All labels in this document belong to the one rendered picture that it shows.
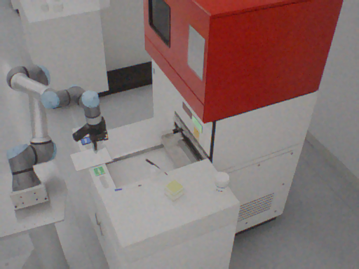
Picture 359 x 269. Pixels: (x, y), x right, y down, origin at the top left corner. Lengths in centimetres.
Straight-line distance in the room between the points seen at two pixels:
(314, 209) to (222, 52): 190
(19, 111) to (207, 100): 272
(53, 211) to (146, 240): 58
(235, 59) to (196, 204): 73
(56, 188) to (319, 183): 220
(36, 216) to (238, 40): 136
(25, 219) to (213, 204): 98
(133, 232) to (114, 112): 234
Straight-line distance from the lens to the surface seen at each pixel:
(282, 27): 203
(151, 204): 206
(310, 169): 374
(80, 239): 316
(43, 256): 273
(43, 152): 234
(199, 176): 218
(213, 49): 185
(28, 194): 229
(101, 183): 218
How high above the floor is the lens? 257
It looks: 42 degrees down
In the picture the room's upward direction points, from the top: 1 degrees clockwise
